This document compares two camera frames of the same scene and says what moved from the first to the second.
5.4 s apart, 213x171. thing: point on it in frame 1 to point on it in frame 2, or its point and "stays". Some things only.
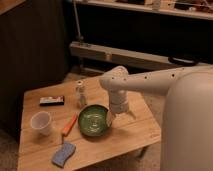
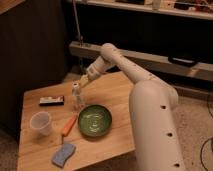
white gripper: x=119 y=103 to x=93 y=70
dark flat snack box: x=51 y=101 stays
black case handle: x=183 y=61 stays
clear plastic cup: x=41 y=120 stays
